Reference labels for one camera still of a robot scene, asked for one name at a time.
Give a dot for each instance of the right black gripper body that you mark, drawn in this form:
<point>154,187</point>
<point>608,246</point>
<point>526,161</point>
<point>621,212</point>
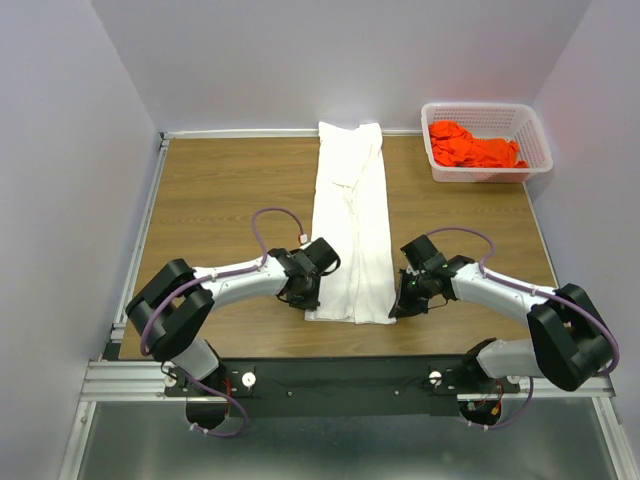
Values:
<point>415,293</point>

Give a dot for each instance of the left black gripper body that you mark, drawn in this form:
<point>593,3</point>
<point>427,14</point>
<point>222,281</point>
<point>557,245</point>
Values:
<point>308,299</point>

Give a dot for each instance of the white t shirt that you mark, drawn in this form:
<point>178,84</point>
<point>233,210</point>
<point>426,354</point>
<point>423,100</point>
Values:
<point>350,212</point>

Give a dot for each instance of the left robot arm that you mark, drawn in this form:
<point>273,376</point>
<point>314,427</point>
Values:
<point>169,311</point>

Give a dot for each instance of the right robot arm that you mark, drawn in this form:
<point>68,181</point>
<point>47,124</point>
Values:
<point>568,341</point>

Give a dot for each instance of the orange t shirt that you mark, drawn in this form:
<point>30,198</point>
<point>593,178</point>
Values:
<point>454,146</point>

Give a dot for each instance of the white plastic basket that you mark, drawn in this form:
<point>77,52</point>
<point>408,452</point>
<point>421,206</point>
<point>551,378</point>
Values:
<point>507,121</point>

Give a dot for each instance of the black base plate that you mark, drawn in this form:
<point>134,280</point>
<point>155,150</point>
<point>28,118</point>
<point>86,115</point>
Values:
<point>436,385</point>

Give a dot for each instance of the aluminium frame rail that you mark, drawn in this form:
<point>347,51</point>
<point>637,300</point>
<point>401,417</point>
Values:
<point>260,346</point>

